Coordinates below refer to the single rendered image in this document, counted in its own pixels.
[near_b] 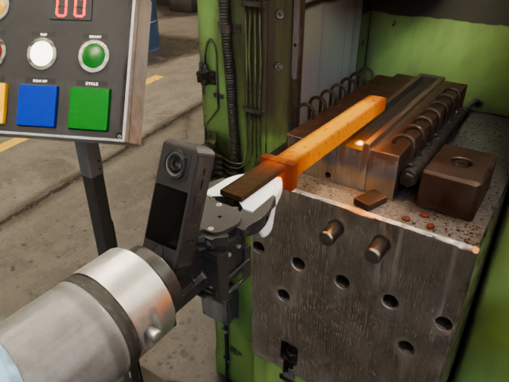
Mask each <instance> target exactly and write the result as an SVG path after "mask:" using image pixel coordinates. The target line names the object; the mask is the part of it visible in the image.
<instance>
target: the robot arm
mask: <svg viewBox="0 0 509 382"><path fill-rule="evenodd" d="M214 158H215V153H214V151H213V150H212V149H210V148H209V147H207V146H203V145H199V144H197V143H193V142H188V141H185V140H179V139H168V140H166V141H164V142H163V145H162V150H161V157H160V161H159V165H158V172H157V176H156V180H155V187H154V191H153V195H152V199H151V206H150V211H149V215H148V222H147V226H146V230H145V237H144V241H143V245H142V246H134V247H132V248H131V249H129V250H127V249H122V248H118V247H117V248H113V249H109V250H108V251H107V252H105V253H103V254H102V255H100V256H99V257H97V258H95V259H94V260H92V261H91V262H90V263H88V264H87V265H85V266H83V267H82V268H80V269H79V270H77V271H75V272H74V273H72V274H71V275H70V276H69V277H68V278H67V279H66V280H63V281H62V282H60V283H59V284H58V285H56V286H54V287H53V288H51V289H50V290H49V291H47V292H46V293H44V294H42V295H41V296H40V297H38V298H36V299H34V300H33V301H32V302H30V303H29V304H27V305H25V306H24V307H23V308H21V309H20V310H18V311H17V312H15V313H14V314H12V315H10V316H9V317H7V318H6V319H5V320H3V321H1V322H0V382H116V381H117V380H119V379H120V378H121V377H122V376H123V375H124V374H125V373H126V372H127V371H128V370H129V369H130V368H131V367H133V366H134V364H135V363H137V362H138V360H139V359H140V358H141V357H142V356H144V354H146V353H147V351H149V350H150V349H151V348H152V347H153V346H154V345H155V344H156V343H157V342H158V341H160V340H161V339H162V338H163V337H164V336H165V335H166V334H167V333H169V332H170V331H171V330H172V329H173V328H174V327H175V326H176V313H177V312H178V311H179V310H180V309H181V308H182V307H183V306H185V305H186V304H187V303H188V302H189V301H190V300H192V299H193V298H194V297H195V296H196V295H197V296H200V297H201V298H203V299H206V298H210V299H213V300H214V301H215V302H218V303H220V304H221V303H222V302H223V301H224V300H225V299H226V298H227V297H228V296H229V295H230V294H231V293H232V292H233V291H234V290H236V289H237V288H238V287H239V286H240V285H241V284H242V283H243V282H244V281H245V280H246V279H247V278H248V277H249V276H251V275H250V260H251V245H250V244H247V243H245V237H246V236H251V235H254V234H256V233H259V234H260V236H261V237H266V236H267V235H268V234H269V233H270V232H271V230H272V227H273V219H274V215H275V209H276V205H277V203H278V201H279V198H280V196H281V194H282V191H283V182H282V178H281V177H276V178H275V179H273V180H271V181H270V182H269V183H268V184H266V185H265V186H263V187H262V188H260V189H259V190H258V191H257V192H255V193H254V194H252V195H251V196H249V197H248V198H247V199H245V200H244V201H243V202H239V207H236V206H235V207H232V206H229V205H227V198H226V197H224V196H222V195H221V194H220V190H221V189H222V188H224V187H225V186H227V185H228V184H230V183H232V182H233V181H234V180H236V179H238V178H239V177H241V176H242V175H243V174H239V175H236V176H232V177H228V178H226V179H225V178H221V179H219V180H215V181H213V182H210V178H211V172H212V168H213V164H214ZM240 272H242V278H241V279H240V280H239V281H238V282H237V283H236V284H235V285H234V286H232V287H231V288H230V289H229V282H230V281H231V280H232V279H233V278H234V277H236V276H237V275H238V274H239V273H240ZM204 289H206V290H208V291H210V292H212V293H213V294H211V293H209V292H207V291H205V290H204ZM215 294H216V295H215Z"/></svg>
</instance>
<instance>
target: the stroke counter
mask: <svg viewBox="0 0 509 382"><path fill-rule="evenodd" d="M58 2H59V0H57V3H56V6H58ZM85 6H86V0H84V1H83V6H77V0H75V3H74V7H76V8H74V13H73V15H74V16H76V17H83V16H85V10H86V9H85V8H83V7H85ZM66 7H67V0H65V6H58V8H56V13H55V15H57V16H58V17H64V15H67V8H66ZM59 8H65V9H64V14H58V9H59ZM77 8H83V15H76V12H77Z"/></svg>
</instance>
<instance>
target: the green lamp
mask: <svg viewBox="0 0 509 382"><path fill-rule="evenodd" d="M82 60H83V63H84V64H85V65H86V66H87V67H89V68H97V67H99V66H101V65H102V63H103V62H104V60H105V50H104V49H103V48H102V47H101V46H100V45H99V44H96V43H92V44H89V45H87V46H86V47H85V48H84V49H83V52H82Z"/></svg>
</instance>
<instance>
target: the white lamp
mask: <svg viewBox="0 0 509 382"><path fill-rule="evenodd" d="M52 56H53V51H52V47H51V46H50V45H49V44H48V43H47V42H43V41H41V42H37V43H35V44H34V45H33V47H32V48H31V50H30V57H31V60H32V61H33V63H34V64H36V65H39V66H43V65H46V64H47V63H49V62H50V60H51V59H52Z"/></svg>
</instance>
